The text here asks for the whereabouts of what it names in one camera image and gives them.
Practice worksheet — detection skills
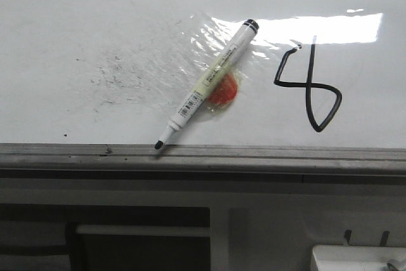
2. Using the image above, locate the red round magnet taped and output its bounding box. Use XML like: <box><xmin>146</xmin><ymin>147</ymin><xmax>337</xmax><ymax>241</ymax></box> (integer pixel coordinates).
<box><xmin>208</xmin><ymin>73</ymin><xmax>238</xmax><ymax>106</ymax></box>

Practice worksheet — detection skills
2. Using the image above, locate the white whiteboard marker black tip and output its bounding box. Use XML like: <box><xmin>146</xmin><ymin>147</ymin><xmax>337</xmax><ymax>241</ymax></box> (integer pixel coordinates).
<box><xmin>155</xmin><ymin>19</ymin><xmax>259</xmax><ymax>150</ymax></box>

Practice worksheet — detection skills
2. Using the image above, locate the white whiteboard surface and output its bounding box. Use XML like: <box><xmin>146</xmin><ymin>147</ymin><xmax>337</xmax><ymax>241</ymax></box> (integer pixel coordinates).
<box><xmin>1</xmin><ymin>0</ymin><xmax>405</xmax><ymax>148</ymax></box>

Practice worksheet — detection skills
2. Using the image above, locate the white horizontal bar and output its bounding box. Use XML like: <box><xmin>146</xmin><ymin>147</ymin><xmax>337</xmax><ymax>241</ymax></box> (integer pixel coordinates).
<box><xmin>76</xmin><ymin>225</ymin><xmax>210</xmax><ymax>237</ymax></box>

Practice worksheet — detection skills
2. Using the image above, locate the white box lower right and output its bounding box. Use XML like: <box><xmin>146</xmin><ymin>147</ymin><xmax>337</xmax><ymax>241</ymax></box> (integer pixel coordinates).
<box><xmin>310</xmin><ymin>245</ymin><xmax>405</xmax><ymax>270</ymax></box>

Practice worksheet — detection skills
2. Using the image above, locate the dark hook left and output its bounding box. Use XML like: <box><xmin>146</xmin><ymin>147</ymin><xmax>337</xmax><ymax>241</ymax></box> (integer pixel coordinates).
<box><xmin>343</xmin><ymin>229</ymin><xmax>352</xmax><ymax>246</ymax></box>

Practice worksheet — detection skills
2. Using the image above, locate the dark hook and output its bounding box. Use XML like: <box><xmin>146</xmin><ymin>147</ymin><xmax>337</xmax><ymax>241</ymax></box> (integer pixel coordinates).
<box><xmin>379</xmin><ymin>230</ymin><xmax>390</xmax><ymax>247</ymax></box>
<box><xmin>343</xmin><ymin>229</ymin><xmax>352</xmax><ymax>246</ymax></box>

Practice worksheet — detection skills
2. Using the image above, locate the dark hook right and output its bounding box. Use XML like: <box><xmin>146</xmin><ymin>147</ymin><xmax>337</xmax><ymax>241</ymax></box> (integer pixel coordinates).
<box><xmin>379</xmin><ymin>230</ymin><xmax>390</xmax><ymax>247</ymax></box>

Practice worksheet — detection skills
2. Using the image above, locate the white vertical post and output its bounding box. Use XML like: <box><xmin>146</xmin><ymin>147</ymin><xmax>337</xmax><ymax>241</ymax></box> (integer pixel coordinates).
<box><xmin>210</xmin><ymin>208</ymin><xmax>229</xmax><ymax>270</ymax></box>

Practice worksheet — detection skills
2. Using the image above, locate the grey aluminium whiteboard frame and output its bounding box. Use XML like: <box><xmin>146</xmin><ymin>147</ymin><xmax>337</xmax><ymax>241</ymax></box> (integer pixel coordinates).
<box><xmin>1</xmin><ymin>143</ymin><xmax>405</xmax><ymax>183</ymax></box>

